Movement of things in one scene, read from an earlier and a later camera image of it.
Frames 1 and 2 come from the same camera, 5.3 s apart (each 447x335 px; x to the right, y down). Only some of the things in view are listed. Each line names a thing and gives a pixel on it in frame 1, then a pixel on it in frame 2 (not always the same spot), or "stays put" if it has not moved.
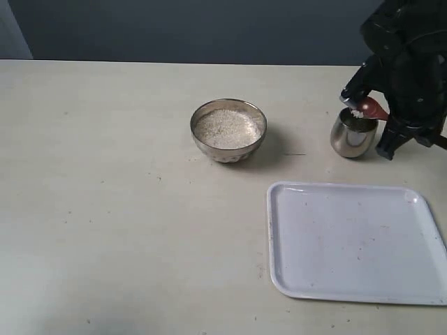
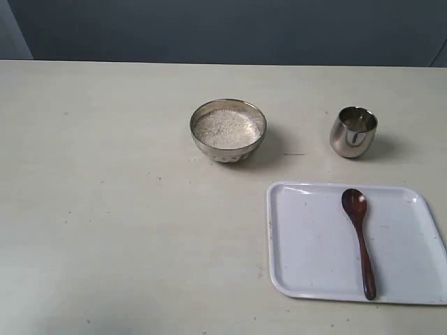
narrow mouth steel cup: (353, 136) stays put
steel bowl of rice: (228, 130) stays put
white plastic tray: (355, 243) stays put
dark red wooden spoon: (369, 108) to (355, 203)
